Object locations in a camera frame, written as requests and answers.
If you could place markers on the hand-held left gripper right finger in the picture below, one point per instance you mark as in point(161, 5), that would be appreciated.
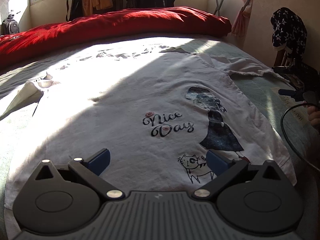
point(217, 162)

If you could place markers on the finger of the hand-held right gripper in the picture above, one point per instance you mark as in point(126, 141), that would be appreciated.
point(288, 93)
point(282, 68)

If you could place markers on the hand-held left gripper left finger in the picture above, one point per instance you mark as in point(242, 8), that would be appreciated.
point(98, 161)

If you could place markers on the white printed t-shirt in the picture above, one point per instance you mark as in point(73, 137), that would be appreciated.
point(150, 85)

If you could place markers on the person's right hand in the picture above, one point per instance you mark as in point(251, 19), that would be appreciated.
point(315, 116)

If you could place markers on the wooden chair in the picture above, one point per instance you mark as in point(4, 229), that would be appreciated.
point(281, 58)

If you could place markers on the dark star-printed garment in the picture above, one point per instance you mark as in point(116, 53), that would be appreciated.
point(290, 32)

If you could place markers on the orange-pink curtain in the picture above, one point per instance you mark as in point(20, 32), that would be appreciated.
point(243, 10)

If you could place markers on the red duvet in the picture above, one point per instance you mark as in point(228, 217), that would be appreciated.
point(112, 27)

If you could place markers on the black bag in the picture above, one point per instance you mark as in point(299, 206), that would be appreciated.
point(74, 10)

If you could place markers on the orange cloth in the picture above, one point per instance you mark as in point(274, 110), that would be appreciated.
point(100, 2)

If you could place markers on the grey backpack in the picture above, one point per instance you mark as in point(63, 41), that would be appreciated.
point(10, 25)

